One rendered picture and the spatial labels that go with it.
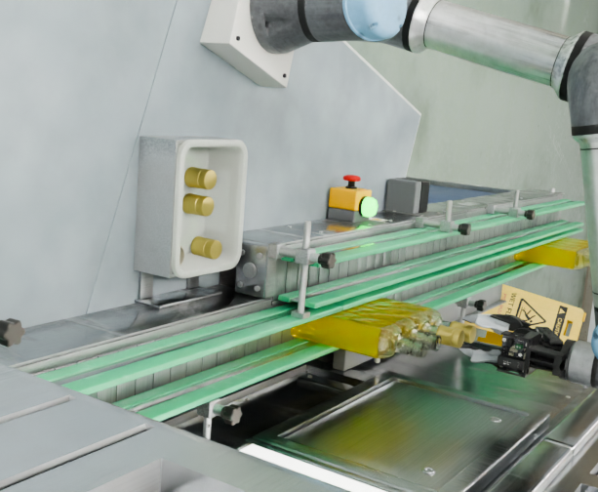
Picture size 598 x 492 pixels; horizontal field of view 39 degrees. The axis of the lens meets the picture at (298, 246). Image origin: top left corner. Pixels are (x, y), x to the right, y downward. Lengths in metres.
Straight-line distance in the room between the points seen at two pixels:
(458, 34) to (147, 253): 0.64
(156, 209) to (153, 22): 0.30
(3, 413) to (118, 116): 0.88
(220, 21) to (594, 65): 0.60
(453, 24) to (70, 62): 0.64
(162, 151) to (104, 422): 0.89
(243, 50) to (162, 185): 0.29
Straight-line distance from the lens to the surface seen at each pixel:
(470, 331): 1.62
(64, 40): 1.27
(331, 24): 1.44
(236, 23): 1.46
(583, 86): 1.31
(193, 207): 1.43
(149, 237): 1.38
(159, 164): 1.35
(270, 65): 1.54
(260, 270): 1.48
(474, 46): 1.49
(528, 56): 1.46
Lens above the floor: 1.71
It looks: 32 degrees down
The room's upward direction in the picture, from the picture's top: 101 degrees clockwise
